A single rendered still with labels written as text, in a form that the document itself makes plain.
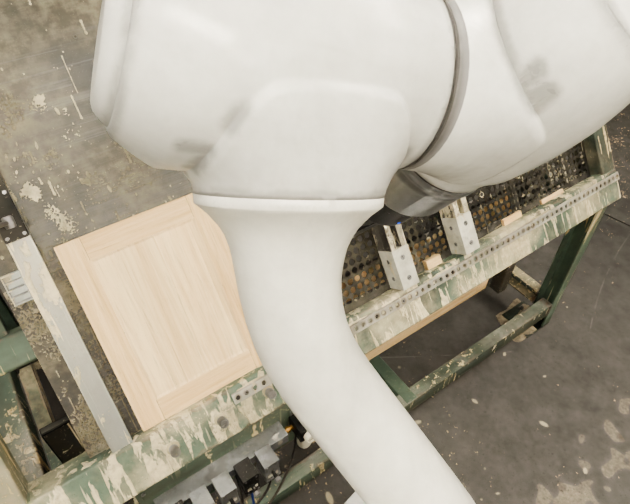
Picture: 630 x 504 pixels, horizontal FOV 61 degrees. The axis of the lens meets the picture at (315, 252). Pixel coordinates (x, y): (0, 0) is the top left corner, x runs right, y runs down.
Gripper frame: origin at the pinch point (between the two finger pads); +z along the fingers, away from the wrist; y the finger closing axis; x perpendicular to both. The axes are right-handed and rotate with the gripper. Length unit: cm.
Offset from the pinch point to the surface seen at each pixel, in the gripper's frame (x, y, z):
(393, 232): -16, -64, 71
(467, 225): -14, -90, 70
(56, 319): -10, 27, 75
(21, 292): -18, 33, 76
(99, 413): 12, 21, 83
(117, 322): -7, 14, 78
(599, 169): -26, -160, 69
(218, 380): 12, -8, 85
